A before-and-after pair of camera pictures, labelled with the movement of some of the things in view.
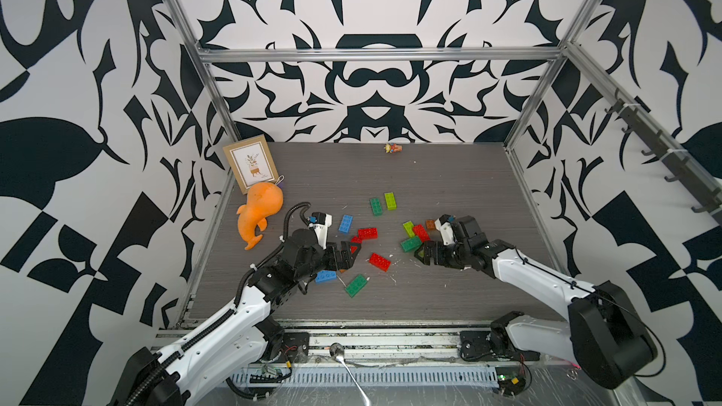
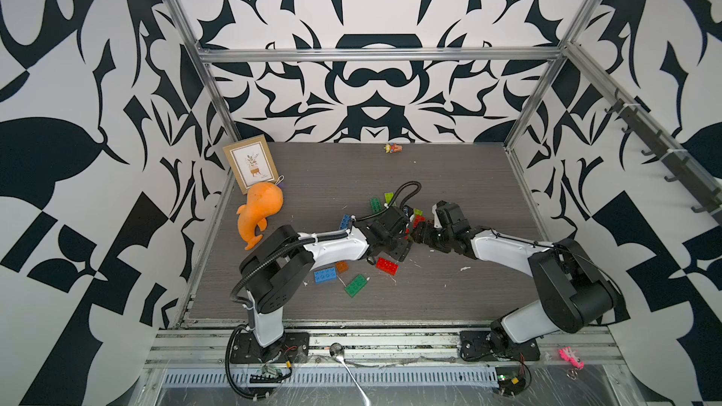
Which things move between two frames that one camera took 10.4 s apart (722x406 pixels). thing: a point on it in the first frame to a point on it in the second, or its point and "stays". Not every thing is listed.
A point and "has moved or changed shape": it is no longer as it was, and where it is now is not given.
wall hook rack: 662,148 stays
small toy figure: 392,148 stays
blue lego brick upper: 346,223 stays
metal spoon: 337,351 stays
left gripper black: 345,259 to 401,248
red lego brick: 420,231 has moved or changed shape
